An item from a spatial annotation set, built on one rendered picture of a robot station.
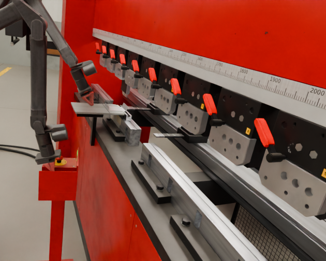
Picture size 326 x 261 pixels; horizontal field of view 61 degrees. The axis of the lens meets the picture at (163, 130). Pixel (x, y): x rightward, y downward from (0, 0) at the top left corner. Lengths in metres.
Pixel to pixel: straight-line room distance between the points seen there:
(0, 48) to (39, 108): 7.58
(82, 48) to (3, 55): 6.47
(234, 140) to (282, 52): 0.23
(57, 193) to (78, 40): 1.37
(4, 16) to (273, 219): 1.14
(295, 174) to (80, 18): 2.05
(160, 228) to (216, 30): 0.61
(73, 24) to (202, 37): 1.61
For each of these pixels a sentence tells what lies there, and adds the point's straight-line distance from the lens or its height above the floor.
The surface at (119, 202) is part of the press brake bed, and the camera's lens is 1.21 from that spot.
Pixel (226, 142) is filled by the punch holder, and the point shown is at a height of 1.21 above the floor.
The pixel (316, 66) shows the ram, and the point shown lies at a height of 1.44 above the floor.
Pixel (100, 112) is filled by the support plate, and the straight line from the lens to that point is 1.52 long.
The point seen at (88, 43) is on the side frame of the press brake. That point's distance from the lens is 2.39.
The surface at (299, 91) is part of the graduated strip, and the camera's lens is 0.59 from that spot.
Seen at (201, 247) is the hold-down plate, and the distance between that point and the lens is 0.85.
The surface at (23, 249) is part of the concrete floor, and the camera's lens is 2.14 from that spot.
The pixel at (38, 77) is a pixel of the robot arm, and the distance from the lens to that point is 1.18.
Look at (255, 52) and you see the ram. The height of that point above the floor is 1.44.
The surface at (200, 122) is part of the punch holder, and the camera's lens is 0.82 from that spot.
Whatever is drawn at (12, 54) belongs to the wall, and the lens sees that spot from 8.72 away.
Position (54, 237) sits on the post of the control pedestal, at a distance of 1.60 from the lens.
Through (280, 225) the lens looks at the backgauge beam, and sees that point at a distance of 1.01.
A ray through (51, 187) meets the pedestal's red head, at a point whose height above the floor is 0.73.
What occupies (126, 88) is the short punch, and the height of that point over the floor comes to 1.13.
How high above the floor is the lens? 1.44
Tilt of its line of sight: 19 degrees down
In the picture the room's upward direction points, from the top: 10 degrees clockwise
